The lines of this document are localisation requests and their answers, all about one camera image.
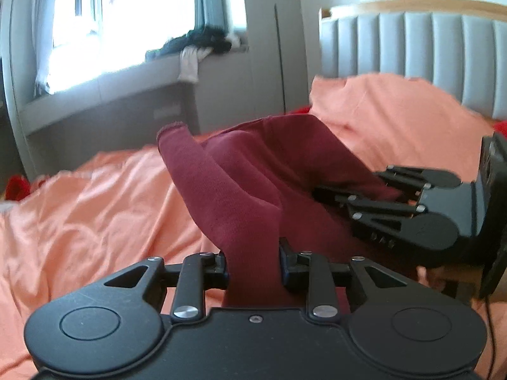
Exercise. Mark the window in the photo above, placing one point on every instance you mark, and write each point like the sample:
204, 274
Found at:
130, 12

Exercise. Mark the grey tall wardrobe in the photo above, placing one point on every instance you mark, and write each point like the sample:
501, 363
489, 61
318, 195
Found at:
277, 47

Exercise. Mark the maroon knit garment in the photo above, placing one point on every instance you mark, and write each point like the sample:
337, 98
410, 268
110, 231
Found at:
253, 174

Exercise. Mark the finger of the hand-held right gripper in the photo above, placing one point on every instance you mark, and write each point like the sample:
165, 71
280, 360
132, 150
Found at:
380, 207
400, 176

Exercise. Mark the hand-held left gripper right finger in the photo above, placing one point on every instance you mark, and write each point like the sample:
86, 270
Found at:
287, 269

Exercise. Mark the orange blanket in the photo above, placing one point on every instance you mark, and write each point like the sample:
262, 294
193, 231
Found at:
99, 213

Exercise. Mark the grey padded headboard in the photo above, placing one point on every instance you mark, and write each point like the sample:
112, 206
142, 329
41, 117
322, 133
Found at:
416, 43

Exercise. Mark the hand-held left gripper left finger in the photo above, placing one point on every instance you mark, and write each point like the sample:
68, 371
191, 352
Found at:
220, 273

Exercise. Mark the white sheer curtain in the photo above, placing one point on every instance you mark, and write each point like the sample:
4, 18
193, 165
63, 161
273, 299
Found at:
46, 39

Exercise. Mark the red cloth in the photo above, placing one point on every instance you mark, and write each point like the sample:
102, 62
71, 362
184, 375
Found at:
18, 186

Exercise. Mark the white hanging cloth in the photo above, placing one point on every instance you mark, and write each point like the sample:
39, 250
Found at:
190, 65

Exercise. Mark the person's right hand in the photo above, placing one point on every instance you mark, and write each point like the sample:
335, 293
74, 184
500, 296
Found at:
455, 281

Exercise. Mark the grey-blue curtain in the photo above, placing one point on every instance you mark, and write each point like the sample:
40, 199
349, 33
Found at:
212, 0

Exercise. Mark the pile of dark clothes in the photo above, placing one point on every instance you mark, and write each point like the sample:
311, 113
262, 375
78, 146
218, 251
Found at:
198, 39

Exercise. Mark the grey window seat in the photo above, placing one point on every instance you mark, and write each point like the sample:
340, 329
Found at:
119, 107

